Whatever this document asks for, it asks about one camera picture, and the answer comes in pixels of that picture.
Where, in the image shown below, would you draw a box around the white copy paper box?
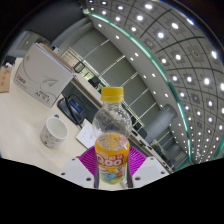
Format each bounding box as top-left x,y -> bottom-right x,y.
13,42 -> 77,108

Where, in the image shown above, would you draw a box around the white paper sheet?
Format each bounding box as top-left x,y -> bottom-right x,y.
75,121 -> 99,149

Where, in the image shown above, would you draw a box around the white patterned paper cup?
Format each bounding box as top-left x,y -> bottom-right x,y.
39,116 -> 70,149

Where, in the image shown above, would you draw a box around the yellow-capped orange-label drink bottle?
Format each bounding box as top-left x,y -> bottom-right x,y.
92,86 -> 132,185

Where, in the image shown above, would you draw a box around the round ceiling lights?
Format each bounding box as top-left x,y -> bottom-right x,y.
83,0 -> 224,161

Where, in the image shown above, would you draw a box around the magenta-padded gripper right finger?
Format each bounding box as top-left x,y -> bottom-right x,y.
126,145 -> 170,189

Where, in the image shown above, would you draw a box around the black flat bag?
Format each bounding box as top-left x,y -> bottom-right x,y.
56,94 -> 93,127

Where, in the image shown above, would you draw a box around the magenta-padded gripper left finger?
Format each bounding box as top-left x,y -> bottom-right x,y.
59,145 -> 101,190

